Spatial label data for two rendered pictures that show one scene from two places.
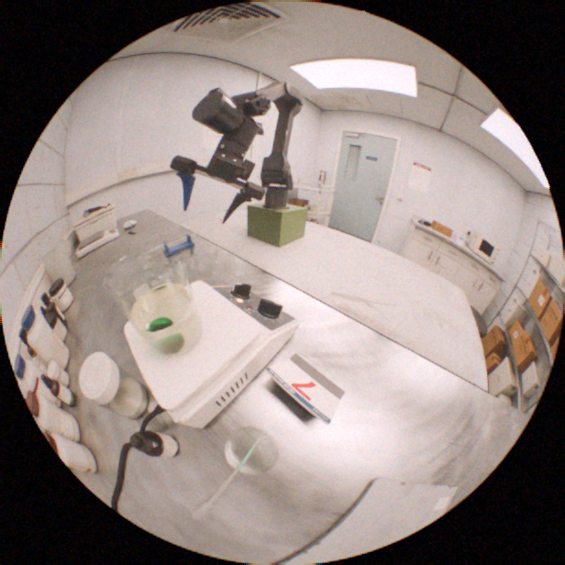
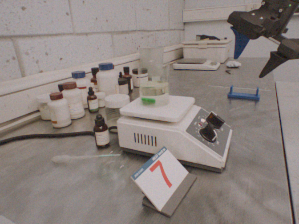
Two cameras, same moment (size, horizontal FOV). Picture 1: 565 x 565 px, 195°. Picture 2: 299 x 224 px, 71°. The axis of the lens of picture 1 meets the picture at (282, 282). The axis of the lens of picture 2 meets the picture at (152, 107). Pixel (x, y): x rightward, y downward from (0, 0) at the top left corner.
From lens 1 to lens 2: 0.30 m
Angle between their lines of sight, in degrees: 73
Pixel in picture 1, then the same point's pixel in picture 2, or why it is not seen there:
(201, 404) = (129, 123)
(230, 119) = not seen: outside the picture
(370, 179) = not seen: outside the picture
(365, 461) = not seen: outside the picture
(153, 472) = (80, 143)
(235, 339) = (163, 113)
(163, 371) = (134, 106)
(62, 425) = (74, 105)
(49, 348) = (107, 86)
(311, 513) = (48, 208)
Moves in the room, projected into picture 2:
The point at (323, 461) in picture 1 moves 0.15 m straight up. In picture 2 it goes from (101, 207) to (84, 104)
